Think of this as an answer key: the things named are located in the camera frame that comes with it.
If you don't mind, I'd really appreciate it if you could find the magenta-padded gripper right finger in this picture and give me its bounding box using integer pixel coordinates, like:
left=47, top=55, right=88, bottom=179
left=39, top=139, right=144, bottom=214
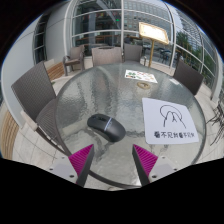
left=132, top=143, right=178, bottom=187

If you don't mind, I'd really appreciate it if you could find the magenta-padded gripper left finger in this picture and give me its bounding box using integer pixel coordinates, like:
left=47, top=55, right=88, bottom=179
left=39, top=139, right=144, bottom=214
left=49, top=143, right=95, bottom=188

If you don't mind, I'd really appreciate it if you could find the black computer mouse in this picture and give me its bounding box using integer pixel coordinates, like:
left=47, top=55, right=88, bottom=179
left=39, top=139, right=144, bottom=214
left=86, top=113, right=127, bottom=143

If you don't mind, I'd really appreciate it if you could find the wooden slat bench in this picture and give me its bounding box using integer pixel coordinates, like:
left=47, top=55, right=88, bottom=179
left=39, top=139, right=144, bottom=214
left=0, top=117, right=20, bottom=161
left=44, top=60, right=66, bottom=82

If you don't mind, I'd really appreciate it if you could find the dark metal patio table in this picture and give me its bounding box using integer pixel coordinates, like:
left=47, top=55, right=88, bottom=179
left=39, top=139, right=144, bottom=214
left=205, top=99, right=224, bottom=148

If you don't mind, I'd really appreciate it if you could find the colourful printed menu card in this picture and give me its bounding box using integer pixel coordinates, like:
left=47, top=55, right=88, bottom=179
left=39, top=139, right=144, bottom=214
left=124, top=69, right=158, bottom=84

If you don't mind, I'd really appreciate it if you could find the gold framed menu stand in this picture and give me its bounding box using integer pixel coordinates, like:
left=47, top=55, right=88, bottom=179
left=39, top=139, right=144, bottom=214
left=138, top=21, right=170, bottom=69

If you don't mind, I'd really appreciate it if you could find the gold ring coaster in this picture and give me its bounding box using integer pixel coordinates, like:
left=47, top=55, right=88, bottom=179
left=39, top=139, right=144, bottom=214
left=136, top=81, right=151, bottom=90

